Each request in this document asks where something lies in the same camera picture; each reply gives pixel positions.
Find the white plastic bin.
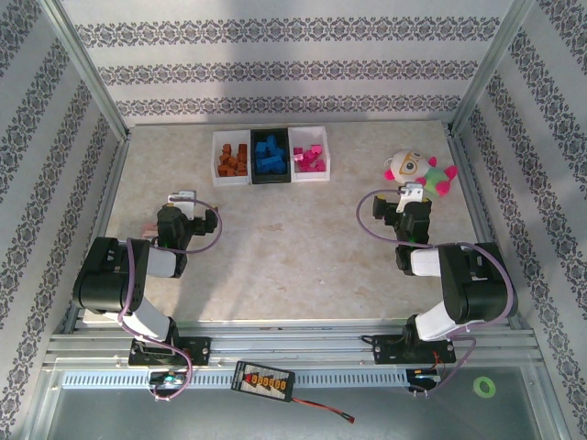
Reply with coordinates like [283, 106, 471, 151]
[211, 130, 253, 189]
[287, 126, 334, 182]

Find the plush toy with glasses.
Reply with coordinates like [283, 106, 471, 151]
[383, 149, 460, 198]

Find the black plastic bin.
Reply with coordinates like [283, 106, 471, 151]
[249, 127, 294, 186]

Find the small left electronics board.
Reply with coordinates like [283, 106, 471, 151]
[147, 369, 185, 387]

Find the black power distribution board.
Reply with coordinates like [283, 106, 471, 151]
[230, 360, 297, 403]

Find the green tape roll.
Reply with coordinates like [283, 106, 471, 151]
[473, 376, 497, 398]

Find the purple left gripper cable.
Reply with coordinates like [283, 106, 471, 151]
[183, 197, 224, 255]

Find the purple gripper cable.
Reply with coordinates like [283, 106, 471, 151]
[183, 197, 224, 255]
[356, 188, 414, 251]

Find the purple right gripper cable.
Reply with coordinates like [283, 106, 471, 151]
[356, 188, 414, 251]

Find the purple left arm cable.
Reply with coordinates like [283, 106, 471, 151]
[117, 237, 194, 402]

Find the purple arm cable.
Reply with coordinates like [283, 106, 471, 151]
[117, 237, 194, 402]
[424, 241, 520, 396]

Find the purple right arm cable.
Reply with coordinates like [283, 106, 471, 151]
[424, 241, 520, 396]

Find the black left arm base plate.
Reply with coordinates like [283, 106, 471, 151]
[127, 335, 213, 368]

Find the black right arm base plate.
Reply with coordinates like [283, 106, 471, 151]
[369, 333, 458, 366]

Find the aluminium mounting rail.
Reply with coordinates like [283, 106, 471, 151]
[43, 319, 538, 366]

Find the slotted grey cable duct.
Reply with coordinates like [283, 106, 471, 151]
[61, 369, 410, 391]

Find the aluminium frame post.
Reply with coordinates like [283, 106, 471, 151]
[449, 0, 537, 137]
[39, 0, 132, 141]

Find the red and black wire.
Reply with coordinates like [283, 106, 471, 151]
[293, 396, 357, 423]

